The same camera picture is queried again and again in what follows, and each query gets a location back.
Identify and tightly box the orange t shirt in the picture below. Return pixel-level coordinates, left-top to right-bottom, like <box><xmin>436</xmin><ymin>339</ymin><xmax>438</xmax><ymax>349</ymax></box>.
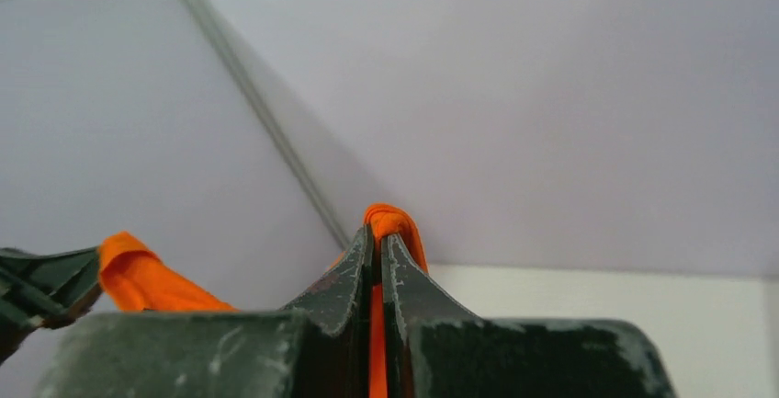
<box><xmin>96</xmin><ymin>202</ymin><xmax>430</xmax><ymax>398</ymax></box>

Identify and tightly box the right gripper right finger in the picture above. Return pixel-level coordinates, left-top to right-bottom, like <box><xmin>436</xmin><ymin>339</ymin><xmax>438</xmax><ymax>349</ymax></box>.
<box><xmin>380</xmin><ymin>233</ymin><xmax>479</xmax><ymax>397</ymax></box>

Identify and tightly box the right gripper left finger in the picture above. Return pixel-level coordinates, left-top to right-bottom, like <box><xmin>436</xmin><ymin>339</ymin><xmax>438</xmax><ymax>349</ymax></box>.
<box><xmin>284</xmin><ymin>225</ymin><xmax>374</xmax><ymax>397</ymax></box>

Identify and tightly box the left corner metal strip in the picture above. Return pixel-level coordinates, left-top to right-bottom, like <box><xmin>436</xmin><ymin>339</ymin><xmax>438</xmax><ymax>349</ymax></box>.
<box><xmin>182</xmin><ymin>0</ymin><xmax>350</xmax><ymax>248</ymax></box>

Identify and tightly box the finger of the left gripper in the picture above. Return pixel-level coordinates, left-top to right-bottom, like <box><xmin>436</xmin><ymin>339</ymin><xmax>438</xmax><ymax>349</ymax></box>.
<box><xmin>1</xmin><ymin>247</ymin><xmax>102</xmax><ymax>362</ymax></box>

